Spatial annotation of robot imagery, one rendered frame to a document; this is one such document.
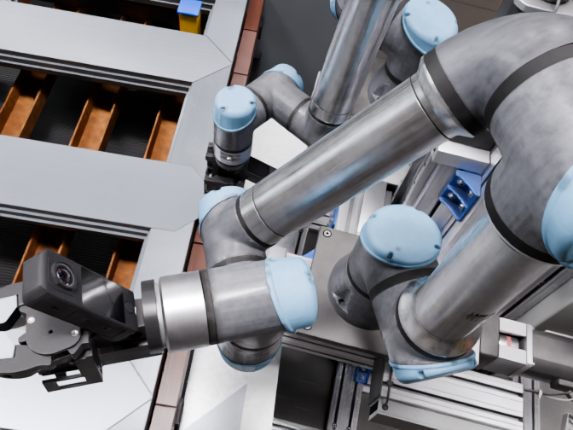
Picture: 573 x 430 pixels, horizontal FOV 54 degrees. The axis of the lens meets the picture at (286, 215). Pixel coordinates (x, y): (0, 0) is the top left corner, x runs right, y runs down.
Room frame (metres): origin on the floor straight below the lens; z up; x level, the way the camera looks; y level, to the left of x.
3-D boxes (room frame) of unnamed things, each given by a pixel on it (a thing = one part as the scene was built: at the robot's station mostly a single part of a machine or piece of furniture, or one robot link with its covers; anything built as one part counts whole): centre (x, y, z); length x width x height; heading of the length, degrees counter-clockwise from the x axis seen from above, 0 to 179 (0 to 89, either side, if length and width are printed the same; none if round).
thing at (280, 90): (0.74, 0.07, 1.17); 0.11 x 0.11 x 0.08; 59
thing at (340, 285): (0.45, -0.18, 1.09); 0.15 x 0.15 x 0.10
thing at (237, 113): (0.66, 0.13, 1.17); 0.09 x 0.08 x 0.11; 149
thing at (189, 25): (1.26, 0.40, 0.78); 0.05 x 0.05 x 0.19; 4
